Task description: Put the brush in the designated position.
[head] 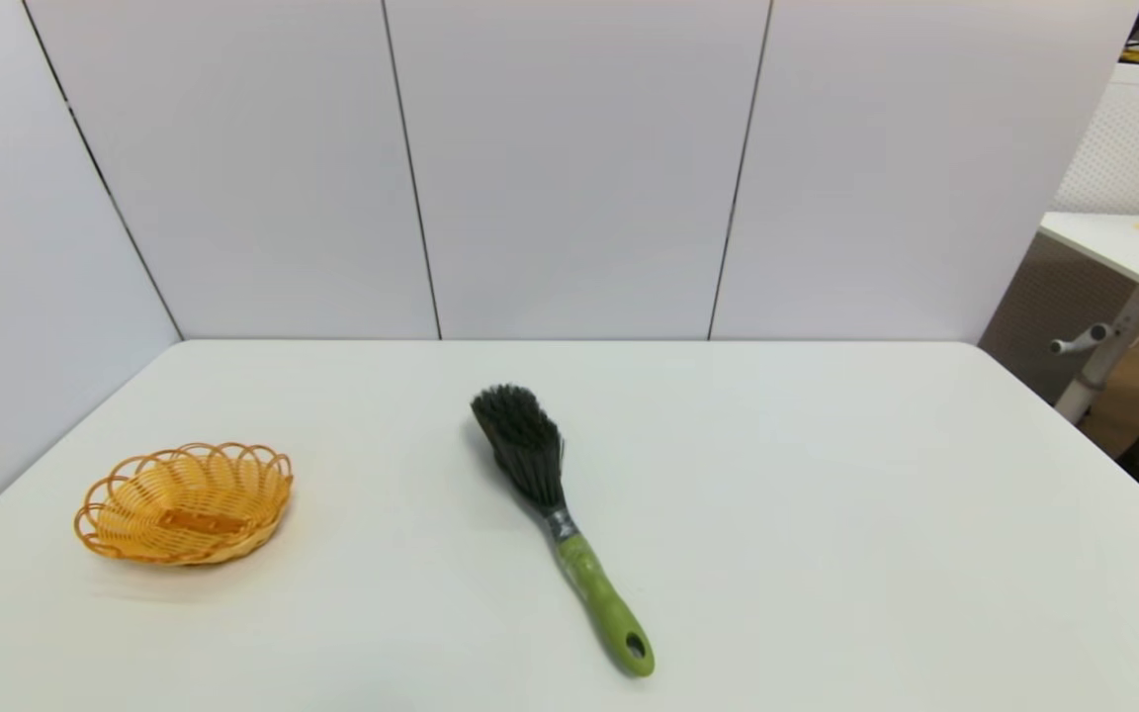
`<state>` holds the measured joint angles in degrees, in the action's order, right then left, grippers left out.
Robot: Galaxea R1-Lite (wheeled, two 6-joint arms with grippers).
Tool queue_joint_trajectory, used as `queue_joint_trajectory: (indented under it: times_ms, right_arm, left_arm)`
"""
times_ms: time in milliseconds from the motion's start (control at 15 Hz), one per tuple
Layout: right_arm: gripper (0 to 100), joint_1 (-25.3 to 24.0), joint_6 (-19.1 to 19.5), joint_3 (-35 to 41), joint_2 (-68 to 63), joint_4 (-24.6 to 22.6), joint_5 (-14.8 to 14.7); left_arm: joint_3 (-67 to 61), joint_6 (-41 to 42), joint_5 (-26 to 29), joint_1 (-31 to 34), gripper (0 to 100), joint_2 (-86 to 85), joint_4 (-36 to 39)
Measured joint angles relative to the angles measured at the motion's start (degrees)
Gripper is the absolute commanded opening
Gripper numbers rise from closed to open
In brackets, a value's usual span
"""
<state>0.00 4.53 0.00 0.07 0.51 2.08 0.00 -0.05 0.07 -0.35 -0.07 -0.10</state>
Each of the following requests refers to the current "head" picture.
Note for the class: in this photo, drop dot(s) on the orange woven plastic basket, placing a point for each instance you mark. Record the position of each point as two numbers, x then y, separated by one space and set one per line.
184 514

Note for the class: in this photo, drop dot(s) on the white side table leg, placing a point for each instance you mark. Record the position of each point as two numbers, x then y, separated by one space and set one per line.
1098 371

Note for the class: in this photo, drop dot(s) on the white side table top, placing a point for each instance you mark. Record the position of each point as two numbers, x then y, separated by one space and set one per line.
1103 242

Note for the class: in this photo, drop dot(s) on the white perforated partition panel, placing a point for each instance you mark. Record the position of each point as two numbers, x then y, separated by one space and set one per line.
1138 148

